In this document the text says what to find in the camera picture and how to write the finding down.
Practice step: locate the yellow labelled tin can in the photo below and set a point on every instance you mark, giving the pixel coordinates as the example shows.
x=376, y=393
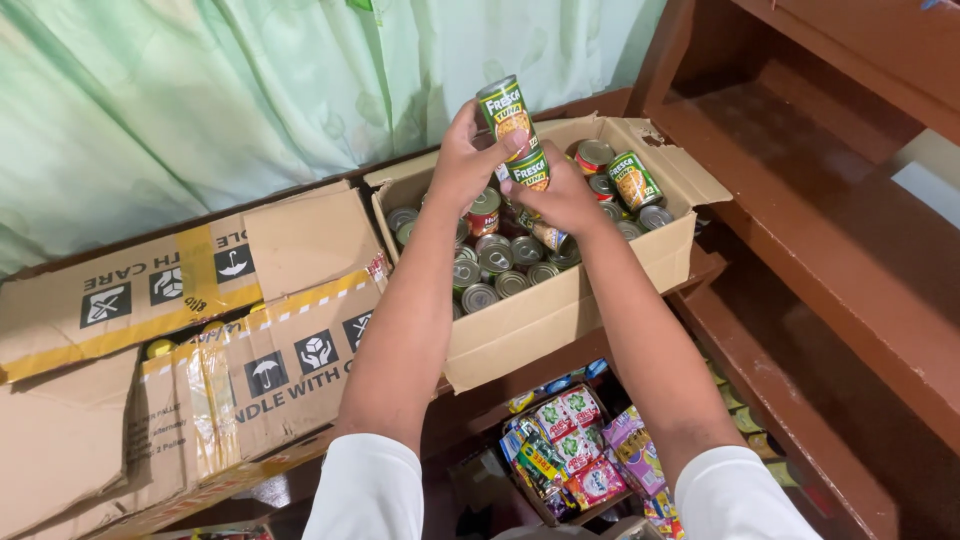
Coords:
x=551, y=235

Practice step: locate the yellow bottle cap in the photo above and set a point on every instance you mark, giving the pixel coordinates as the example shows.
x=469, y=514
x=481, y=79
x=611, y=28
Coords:
x=160, y=348

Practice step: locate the white long-sleeve shirt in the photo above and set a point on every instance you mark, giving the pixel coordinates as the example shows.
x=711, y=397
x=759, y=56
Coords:
x=371, y=491

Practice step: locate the green labelled tuna can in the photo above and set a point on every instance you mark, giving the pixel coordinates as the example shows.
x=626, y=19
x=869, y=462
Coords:
x=531, y=172
x=634, y=180
x=505, y=109

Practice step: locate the pale green curtain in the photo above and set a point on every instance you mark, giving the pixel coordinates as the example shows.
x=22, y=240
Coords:
x=225, y=97

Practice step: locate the large carton with yellow tape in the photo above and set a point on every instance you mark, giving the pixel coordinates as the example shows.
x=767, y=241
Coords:
x=180, y=360

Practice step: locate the red labelled tin can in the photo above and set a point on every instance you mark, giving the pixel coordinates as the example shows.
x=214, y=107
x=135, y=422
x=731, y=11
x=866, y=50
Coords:
x=592, y=155
x=484, y=214

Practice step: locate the box of colourful sachets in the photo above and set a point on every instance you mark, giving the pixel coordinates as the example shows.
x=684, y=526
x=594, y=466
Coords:
x=581, y=457

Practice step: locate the pile of silver-topped cans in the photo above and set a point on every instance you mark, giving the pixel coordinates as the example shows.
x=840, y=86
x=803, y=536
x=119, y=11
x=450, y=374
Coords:
x=499, y=266

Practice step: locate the strip of blue sachets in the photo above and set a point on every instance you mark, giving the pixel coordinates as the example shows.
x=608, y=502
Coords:
x=559, y=384

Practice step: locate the row of yellow snack packets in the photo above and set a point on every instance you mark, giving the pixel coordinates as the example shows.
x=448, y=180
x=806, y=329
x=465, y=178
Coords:
x=750, y=424

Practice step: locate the brown wooden shelf unit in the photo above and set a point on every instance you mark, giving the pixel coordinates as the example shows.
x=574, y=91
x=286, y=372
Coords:
x=817, y=225

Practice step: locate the small open cardboard box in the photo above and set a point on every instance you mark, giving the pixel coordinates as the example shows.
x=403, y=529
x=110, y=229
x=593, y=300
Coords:
x=555, y=315

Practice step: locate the person's right hand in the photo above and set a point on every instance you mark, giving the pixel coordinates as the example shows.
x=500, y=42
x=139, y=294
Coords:
x=570, y=202

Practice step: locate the person's left hand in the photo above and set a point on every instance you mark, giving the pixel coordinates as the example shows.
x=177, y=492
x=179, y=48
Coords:
x=457, y=169

